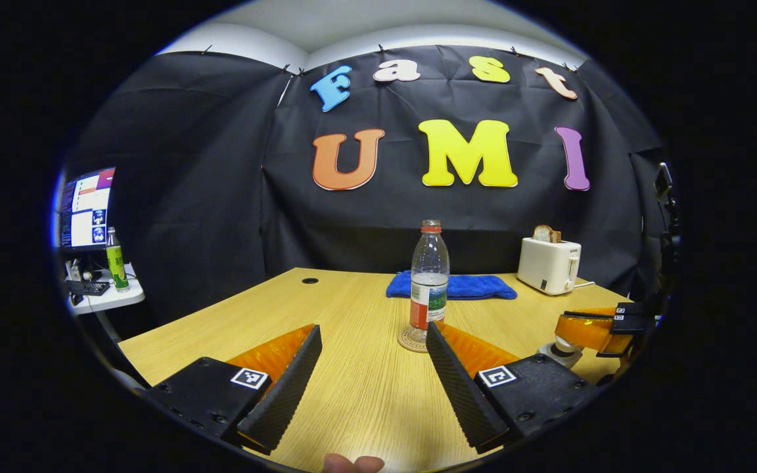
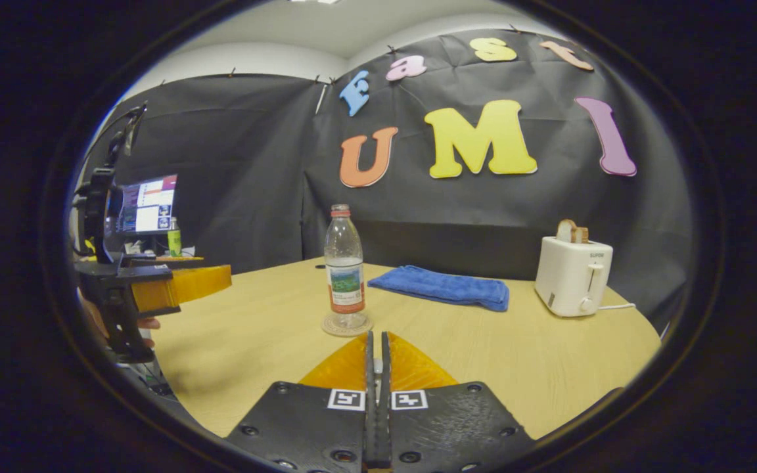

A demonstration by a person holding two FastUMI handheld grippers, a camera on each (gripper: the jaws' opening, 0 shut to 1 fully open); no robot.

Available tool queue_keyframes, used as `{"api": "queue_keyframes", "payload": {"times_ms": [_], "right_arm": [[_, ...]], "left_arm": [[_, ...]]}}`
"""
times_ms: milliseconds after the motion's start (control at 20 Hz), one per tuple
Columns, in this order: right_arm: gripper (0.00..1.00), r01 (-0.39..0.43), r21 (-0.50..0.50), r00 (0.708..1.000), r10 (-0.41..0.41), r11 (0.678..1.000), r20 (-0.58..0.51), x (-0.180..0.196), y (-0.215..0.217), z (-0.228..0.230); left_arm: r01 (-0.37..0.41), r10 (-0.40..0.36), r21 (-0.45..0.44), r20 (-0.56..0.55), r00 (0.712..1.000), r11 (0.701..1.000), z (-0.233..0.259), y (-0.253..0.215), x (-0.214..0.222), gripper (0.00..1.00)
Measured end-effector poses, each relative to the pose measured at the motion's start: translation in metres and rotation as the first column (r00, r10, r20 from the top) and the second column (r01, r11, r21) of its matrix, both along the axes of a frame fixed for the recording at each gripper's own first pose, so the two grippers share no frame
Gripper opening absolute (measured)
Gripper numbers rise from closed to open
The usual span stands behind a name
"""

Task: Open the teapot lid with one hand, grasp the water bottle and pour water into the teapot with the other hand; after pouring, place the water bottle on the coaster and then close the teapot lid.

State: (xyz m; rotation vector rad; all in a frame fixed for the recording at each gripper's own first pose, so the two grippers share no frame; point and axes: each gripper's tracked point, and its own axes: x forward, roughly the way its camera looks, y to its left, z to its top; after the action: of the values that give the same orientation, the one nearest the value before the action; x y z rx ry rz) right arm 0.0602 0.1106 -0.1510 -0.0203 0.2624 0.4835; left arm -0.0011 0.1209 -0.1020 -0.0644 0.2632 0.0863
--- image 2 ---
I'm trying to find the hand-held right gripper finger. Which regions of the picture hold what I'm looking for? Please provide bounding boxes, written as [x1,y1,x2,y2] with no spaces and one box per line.
[227,332,378,471]
[380,332,535,472]

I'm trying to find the computer monitor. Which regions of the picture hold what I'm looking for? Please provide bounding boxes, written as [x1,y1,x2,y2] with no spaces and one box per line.
[116,174,179,237]

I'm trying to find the toasted bread slice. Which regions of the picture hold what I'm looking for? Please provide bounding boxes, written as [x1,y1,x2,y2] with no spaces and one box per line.
[556,219,590,244]

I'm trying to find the blue towel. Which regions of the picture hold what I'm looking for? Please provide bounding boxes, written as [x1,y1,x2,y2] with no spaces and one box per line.
[367,265,511,313]

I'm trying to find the white toaster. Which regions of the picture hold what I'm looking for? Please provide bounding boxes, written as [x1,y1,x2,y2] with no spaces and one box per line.
[535,235,614,319]

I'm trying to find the black thin stand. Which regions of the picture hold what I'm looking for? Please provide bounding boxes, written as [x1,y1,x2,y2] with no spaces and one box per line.
[86,102,149,175]

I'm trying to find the clear plastic water bottle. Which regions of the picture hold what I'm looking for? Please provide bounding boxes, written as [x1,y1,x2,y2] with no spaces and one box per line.
[323,204,367,330]

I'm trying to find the round clear coaster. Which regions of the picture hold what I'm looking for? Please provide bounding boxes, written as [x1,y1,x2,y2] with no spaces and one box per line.
[321,312,374,338]

